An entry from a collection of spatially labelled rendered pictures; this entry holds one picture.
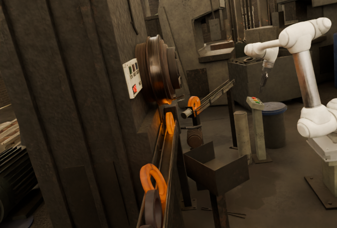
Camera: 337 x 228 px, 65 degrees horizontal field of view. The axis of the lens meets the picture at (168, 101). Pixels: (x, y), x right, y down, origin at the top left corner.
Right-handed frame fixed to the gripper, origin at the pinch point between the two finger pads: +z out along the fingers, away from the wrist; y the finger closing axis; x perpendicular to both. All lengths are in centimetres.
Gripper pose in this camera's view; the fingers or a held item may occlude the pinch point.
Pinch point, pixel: (261, 89)
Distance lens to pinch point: 252.1
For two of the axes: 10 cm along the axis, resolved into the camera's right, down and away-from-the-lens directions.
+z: -1.7, 9.5, 2.7
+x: 9.8, 1.8, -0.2
